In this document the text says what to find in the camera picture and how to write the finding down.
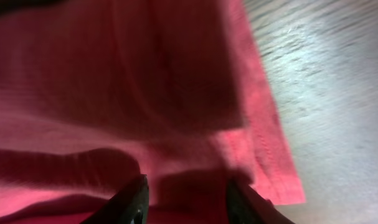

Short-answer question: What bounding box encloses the orange soccer t-shirt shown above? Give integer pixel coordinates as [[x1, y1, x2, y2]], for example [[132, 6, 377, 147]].
[[0, 0, 305, 223]]

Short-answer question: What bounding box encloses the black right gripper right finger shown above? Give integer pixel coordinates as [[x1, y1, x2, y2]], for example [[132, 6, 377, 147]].
[[226, 180, 295, 224]]

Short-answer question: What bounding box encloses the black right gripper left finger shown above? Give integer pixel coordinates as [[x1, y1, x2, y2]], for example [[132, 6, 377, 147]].
[[80, 175, 149, 224]]

